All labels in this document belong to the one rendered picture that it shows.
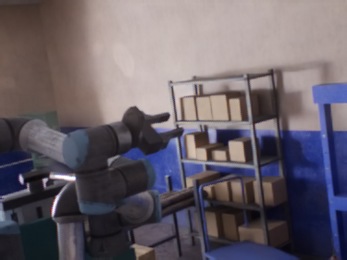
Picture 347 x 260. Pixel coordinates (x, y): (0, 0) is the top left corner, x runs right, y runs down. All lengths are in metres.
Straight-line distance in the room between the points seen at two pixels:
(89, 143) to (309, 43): 4.43
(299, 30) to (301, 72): 0.41
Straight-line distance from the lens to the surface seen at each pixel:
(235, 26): 6.22
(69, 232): 1.94
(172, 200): 5.88
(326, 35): 5.55
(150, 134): 1.49
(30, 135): 1.85
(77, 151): 1.37
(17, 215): 2.54
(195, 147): 6.38
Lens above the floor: 2.31
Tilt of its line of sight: 7 degrees down
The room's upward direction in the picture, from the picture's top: 8 degrees counter-clockwise
